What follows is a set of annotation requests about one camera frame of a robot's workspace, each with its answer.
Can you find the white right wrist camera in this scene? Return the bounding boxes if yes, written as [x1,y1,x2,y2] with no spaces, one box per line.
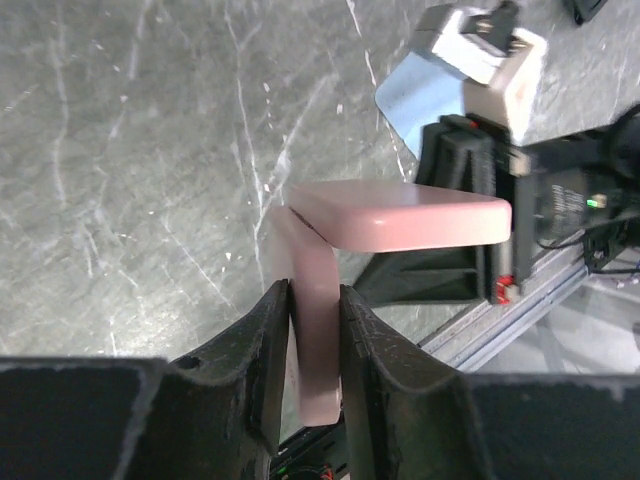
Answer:
[411,1,548,145]

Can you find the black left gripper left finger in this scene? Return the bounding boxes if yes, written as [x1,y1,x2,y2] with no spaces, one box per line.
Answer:
[1,280,289,479]

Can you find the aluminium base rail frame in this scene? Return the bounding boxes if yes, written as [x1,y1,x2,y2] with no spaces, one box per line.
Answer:
[420,246,639,374]

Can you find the light blue cleaning cloth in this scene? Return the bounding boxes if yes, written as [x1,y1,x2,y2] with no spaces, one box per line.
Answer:
[375,52,463,159]

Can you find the black sunglasses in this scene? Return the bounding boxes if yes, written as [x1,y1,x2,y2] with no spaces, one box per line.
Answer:
[564,0,607,26]

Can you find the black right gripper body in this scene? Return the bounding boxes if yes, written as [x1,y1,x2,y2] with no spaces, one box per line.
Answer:
[479,119,620,304]

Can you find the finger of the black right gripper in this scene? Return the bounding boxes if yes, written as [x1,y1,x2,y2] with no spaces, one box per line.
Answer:
[355,246,492,303]
[414,115,495,196]

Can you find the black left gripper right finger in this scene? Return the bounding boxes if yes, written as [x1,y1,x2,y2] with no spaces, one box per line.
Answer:
[340,286,639,479]

